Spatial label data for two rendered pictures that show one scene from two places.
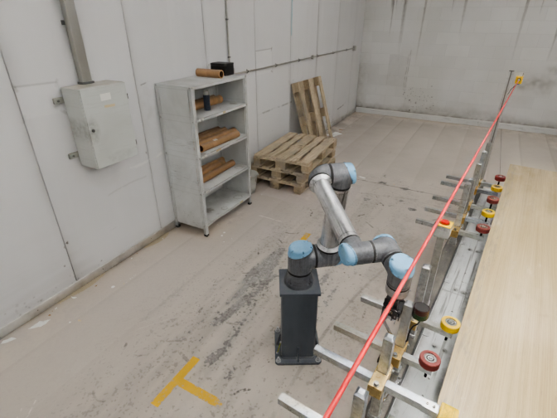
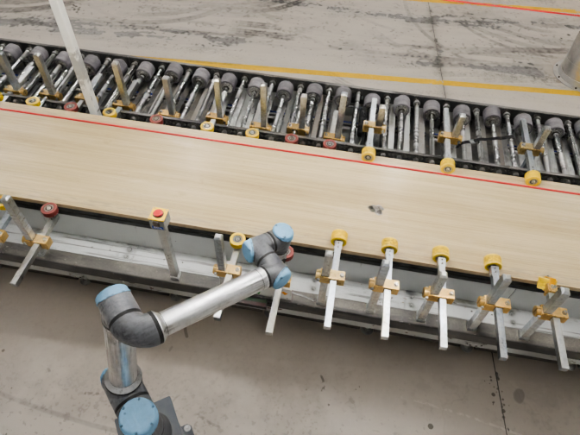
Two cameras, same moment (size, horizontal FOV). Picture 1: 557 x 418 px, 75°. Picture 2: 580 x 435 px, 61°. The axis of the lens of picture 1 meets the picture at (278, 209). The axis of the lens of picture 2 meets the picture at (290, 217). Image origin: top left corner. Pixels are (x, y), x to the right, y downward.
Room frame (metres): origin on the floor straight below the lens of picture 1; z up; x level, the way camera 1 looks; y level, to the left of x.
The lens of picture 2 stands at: (1.60, 0.61, 2.90)
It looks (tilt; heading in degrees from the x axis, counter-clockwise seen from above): 52 degrees down; 243
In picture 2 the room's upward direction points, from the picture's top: 3 degrees clockwise
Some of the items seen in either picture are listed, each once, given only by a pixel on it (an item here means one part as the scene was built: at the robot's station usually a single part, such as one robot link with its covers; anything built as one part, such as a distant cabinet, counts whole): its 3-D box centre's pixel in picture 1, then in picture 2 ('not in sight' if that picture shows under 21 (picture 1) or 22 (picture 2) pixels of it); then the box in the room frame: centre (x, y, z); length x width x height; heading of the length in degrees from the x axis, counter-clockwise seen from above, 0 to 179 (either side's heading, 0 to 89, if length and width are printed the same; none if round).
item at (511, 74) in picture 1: (500, 130); not in sight; (3.21, -1.98, 1.20); 0.15 x 0.12 x 1.00; 146
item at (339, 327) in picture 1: (380, 347); (278, 292); (1.11, -0.44, 0.84); 0.43 x 0.03 x 0.04; 56
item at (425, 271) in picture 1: (417, 305); (222, 264); (1.31, -0.66, 0.89); 0.03 x 0.03 x 0.48; 56
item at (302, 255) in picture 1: (301, 256); (140, 419); (1.85, -0.14, 0.79); 0.17 x 0.15 x 0.18; 101
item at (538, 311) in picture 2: not in sight; (550, 313); (0.05, 0.19, 0.95); 0.13 x 0.06 x 0.05; 146
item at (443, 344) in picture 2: not in sight; (442, 297); (0.46, -0.07, 0.95); 0.50 x 0.04 x 0.04; 56
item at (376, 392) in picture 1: (380, 378); (330, 276); (0.88, -0.37, 0.95); 0.13 x 0.06 x 0.05; 146
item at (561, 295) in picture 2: not in sight; (541, 316); (0.07, 0.17, 0.91); 0.03 x 0.03 x 0.48; 56
